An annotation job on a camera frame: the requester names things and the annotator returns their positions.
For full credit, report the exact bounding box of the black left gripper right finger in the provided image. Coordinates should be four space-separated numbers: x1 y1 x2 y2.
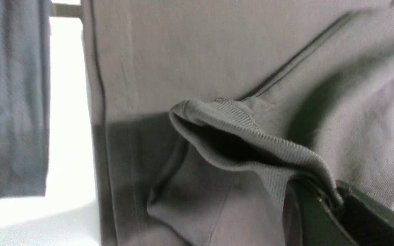
334 181 394 246

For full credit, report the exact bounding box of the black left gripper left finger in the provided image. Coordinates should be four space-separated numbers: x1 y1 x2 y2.
283 180 357 246

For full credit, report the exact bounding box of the gray long sleeve shirt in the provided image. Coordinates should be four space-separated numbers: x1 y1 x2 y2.
81 0 394 246

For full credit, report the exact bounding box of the dark teal crumpled shirt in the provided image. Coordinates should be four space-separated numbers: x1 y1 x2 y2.
0 0 51 198

